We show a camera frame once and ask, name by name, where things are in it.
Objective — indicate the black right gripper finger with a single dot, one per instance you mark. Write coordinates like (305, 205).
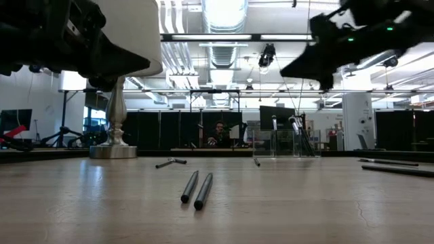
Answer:
(315, 66)

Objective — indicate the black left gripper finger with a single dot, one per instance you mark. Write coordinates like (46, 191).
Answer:
(122, 61)

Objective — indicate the large black head makeup brush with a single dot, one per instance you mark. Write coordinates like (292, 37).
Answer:
(396, 171)

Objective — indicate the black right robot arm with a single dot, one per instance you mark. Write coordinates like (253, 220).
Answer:
(390, 8)

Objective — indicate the background black robot arm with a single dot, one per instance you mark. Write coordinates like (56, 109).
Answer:
(89, 138)
(61, 135)

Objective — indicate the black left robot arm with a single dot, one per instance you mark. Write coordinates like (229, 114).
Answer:
(20, 30)

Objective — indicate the white shade silver table lamp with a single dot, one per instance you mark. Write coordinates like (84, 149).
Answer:
(135, 34)

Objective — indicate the black monitor screen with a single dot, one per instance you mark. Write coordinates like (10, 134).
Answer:
(17, 118)
(281, 113)

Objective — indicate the white pillar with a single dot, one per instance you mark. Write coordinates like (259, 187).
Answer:
(352, 115)

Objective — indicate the black overhead crossbar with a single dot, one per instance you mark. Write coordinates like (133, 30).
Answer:
(210, 37)

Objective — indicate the clear acrylic organizer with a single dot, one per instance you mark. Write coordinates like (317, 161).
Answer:
(264, 144)

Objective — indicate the red bar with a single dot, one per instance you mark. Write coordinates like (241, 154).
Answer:
(15, 131)

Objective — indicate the person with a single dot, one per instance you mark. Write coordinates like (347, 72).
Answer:
(219, 130)

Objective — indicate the black overhead camera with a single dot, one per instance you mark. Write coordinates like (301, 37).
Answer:
(267, 54)

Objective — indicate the black partition wall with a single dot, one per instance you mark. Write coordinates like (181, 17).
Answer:
(400, 130)
(169, 130)

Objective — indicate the black background rig frame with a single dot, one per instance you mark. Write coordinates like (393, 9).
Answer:
(214, 91)

